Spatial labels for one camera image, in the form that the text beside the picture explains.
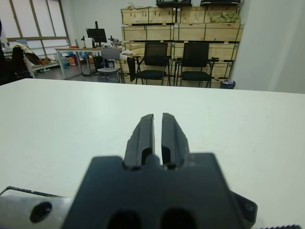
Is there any black carry case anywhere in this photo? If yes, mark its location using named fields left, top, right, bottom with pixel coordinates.
left=156, top=0, right=193, bottom=7

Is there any chair draped with jackets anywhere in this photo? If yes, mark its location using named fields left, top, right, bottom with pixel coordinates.
left=11, top=42, right=42, bottom=79

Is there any white desk wooden top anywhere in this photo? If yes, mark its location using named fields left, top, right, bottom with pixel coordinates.
left=54, top=46, right=122, bottom=80

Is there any green plastic bags bundle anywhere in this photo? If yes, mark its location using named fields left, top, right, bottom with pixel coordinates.
left=211, top=11, right=241, bottom=24

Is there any colourful bags pile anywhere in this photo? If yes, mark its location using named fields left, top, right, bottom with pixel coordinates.
left=66, top=54, right=79, bottom=67

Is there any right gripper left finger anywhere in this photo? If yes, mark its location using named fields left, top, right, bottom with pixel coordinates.
left=123, top=114, right=155, bottom=171

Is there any person in dark clothes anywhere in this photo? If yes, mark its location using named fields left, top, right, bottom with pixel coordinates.
left=0, top=18, right=12, bottom=84

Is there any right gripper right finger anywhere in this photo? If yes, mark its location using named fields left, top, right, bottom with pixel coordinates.
left=161, top=112, right=191, bottom=169

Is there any black flat case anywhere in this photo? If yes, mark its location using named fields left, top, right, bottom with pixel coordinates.
left=200, top=0, right=242, bottom=7

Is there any large frosted window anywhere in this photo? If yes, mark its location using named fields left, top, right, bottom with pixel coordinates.
left=0, top=0, right=70, bottom=58

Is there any dark waste bin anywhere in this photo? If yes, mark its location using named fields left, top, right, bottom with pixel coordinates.
left=220, top=80, right=236, bottom=90

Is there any black leaning folded panel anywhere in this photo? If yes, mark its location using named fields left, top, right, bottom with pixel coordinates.
left=126, top=56, right=137, bottom=82

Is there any black computer tower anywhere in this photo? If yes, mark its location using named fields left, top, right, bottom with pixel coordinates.
left=92, top=55, right=104, bottom=72

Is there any black mesh office chair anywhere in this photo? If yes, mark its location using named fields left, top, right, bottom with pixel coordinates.
left=175, top=42, right=220, bottom=88
left=135, top=42, right=173, bottom=86

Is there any black computer monitor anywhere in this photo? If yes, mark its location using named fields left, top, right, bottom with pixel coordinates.
left=85, top=21, right=108, bottom=48

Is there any blue water jug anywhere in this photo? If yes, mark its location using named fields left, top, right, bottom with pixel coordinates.
left=59, top=53, right=70, bottom=70

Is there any grey plastic chair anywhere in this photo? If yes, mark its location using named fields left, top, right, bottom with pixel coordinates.
left=97, top=47, right=122, bottom=83

